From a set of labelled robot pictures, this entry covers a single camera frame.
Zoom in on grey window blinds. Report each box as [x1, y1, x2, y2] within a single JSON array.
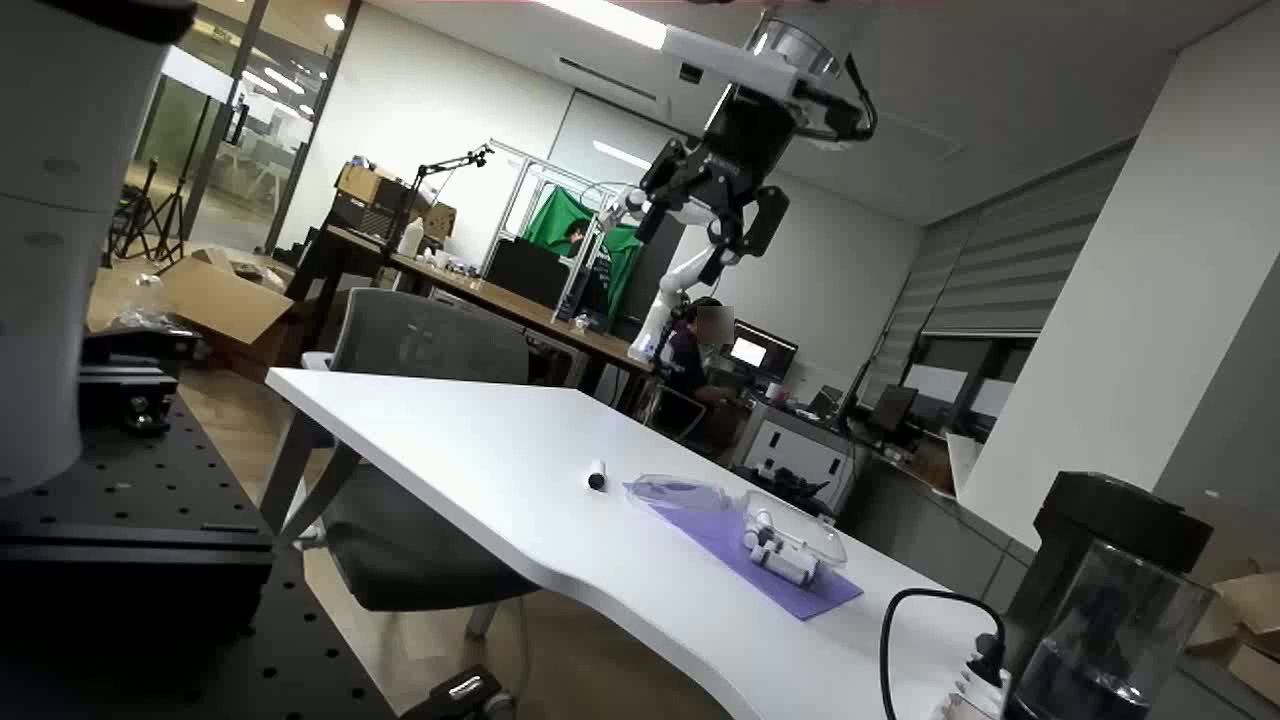
[[916, 138, 1138, 345]]

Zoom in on brown cardboard box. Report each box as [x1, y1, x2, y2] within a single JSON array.
[[1179, 563, 1280, 710]]

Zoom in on white bottle green base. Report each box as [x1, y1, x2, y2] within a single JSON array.
[[773, 539, 822, 586]]

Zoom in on cardboard box on desk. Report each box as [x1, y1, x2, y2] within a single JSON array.
[[327, 159, 460, 247]]

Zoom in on purple mat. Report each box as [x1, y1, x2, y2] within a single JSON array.
[[619, 473, 868, 623]]

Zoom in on black monitor on desk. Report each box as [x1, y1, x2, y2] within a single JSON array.
[[480, 231, 570, 311]]

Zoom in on black clamp device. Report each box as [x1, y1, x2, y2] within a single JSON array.
[[75, 323, 203, 439]]

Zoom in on black power cable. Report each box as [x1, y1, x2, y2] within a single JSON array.
[[875, 583, 1010, 720]]

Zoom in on white power strip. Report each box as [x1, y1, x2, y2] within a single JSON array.
[[934, 654, 1017, 720]]

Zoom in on black perforated breadboard table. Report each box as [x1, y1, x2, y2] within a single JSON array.
[[0, 386, 405, 720]]

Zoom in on white cabinet with cutouts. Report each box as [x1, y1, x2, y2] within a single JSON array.
[[726, 395, 873, 519]]

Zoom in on long wooden desk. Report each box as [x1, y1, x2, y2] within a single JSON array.
[[314, 221, 660, 378]]

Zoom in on green cloth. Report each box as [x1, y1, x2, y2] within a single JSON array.
[[516, 184, 647, 319]]

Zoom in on open cardboard box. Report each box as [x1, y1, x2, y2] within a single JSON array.
[[155, 247, 321, 368]]

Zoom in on seated person dark shirt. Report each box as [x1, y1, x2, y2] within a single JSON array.
[[652, 290, 731, 407]]

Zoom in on black coffee machine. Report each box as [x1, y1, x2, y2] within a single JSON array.
[[1003, 466, 1221, 720]]

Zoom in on ceiling light panel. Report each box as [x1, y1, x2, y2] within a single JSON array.
[[530, 0, 673, 54]]

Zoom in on lit computer monitor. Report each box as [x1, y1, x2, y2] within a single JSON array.
[[719, 316, 805, 392]]

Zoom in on grey office chair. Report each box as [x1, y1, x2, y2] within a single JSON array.
[[256, 286, 542, 720]]

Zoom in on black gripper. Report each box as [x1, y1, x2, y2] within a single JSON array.
[[634, 83, 805, 261]]

